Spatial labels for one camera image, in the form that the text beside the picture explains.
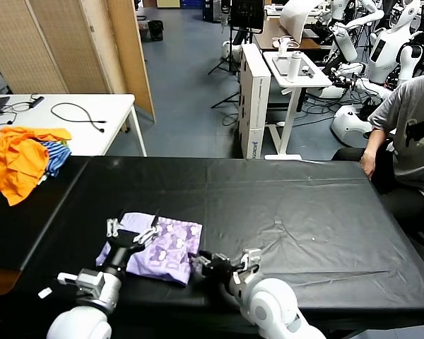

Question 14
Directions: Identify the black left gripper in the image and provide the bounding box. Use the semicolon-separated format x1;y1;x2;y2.
101;208;162;275

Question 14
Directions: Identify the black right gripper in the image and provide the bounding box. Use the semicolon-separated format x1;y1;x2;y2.
189;249;241;280

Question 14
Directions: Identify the lavender t-shirt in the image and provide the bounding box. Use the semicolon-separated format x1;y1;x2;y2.
95;210;204;287

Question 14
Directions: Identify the person's right forearm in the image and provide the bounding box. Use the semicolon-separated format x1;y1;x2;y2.
362;129;390;167

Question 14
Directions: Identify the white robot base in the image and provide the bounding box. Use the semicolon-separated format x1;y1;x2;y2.
330;105;377;148

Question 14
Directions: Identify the person's right hand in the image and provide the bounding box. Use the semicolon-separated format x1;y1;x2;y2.
358;148;376;178

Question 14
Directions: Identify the black side table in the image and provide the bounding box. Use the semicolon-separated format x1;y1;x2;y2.
0;156;92;273

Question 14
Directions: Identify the white table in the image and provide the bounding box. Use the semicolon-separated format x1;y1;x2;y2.
0;93;148;157

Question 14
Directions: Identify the blue striped garment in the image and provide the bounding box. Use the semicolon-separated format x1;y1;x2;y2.
38;141;73;179

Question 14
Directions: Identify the black table cover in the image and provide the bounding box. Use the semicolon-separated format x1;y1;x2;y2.
19;155;424;333

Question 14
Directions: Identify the orange garment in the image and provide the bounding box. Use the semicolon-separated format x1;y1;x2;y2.
0;126;73;208

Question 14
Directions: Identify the tall white cardboard box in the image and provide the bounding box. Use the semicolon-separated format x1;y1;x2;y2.
237;44;271;160

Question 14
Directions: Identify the wooden folding screen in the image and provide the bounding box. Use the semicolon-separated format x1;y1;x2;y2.
0;0;156;124

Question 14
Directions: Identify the black trash bin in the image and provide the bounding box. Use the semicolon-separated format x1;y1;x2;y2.
147;20;164;43

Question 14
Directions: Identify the white standing desk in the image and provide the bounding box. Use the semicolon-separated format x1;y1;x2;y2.
262;51;333;162

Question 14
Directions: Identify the black tripod stand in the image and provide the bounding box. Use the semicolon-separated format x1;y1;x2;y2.
207;26;242;77

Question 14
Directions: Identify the white round device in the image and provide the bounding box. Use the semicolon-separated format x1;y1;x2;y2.
221;41;242;60

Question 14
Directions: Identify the gray tablet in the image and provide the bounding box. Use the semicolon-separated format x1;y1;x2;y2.
271;56;312;78

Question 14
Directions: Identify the white bottle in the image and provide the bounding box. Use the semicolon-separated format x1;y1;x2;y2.
285;51;303;84

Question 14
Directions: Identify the white headset stand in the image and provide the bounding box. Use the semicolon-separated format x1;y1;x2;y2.
272;36;300;57

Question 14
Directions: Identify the person in gray shirt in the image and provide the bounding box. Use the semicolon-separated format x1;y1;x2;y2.
331;73;424;244

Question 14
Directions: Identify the brown desk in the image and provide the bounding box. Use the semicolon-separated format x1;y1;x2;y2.
253;20;322;51

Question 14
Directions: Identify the black monitor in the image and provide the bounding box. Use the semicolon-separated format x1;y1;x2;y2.
229;0;265;36

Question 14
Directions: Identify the white curved sheet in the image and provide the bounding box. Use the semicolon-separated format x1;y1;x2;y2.
279;0;322;45

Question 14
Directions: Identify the white humanoid robot with cylinder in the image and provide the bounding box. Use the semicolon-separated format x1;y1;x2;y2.
326;0;385;63

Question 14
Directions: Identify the large white humanoid robot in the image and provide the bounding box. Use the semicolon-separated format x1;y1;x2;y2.
334;0;424;105

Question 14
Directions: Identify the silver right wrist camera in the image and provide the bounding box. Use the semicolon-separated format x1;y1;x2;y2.
232;247;263;284

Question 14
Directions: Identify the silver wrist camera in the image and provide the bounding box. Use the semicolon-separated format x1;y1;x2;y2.
232;247;263;284
57;268;107;305

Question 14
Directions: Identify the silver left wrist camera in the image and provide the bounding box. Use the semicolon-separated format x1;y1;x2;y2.
57;268;107;305

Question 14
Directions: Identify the black looped cable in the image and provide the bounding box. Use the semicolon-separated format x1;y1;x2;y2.
50;102;108;134

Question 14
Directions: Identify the thin black cable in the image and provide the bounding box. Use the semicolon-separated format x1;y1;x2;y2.
1;101;35;114

